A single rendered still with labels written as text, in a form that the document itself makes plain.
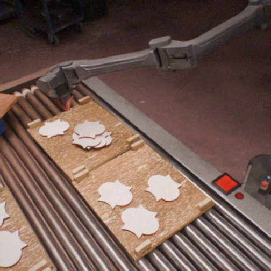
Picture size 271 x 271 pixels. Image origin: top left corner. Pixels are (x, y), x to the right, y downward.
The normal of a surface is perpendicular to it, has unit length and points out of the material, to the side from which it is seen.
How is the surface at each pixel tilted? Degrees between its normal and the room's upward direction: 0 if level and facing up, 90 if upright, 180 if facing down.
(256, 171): 0
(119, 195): 0
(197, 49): 76
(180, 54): 92
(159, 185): 0
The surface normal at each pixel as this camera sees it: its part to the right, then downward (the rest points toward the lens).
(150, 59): -0.31, 0.60
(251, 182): -0.06, -0.75
